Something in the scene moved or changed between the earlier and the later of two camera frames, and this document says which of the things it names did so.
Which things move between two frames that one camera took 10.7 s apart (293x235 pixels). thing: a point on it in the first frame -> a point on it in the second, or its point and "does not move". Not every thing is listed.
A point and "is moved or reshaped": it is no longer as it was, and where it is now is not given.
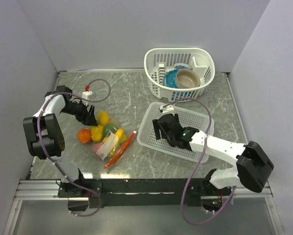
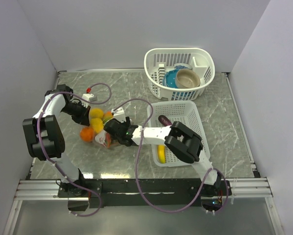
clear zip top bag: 107,139 is moved or reshaped
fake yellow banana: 118,133 -> 162,153
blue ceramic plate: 170,79 does not move
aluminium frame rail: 49,190 does not move
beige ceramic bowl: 187,78 does not move
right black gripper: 156,128 -> 127,124
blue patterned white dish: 179,66 does not move
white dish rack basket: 174,73 does not move
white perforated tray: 187,118 is moved or reshaped
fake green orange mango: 108,128 is moved or reshaped
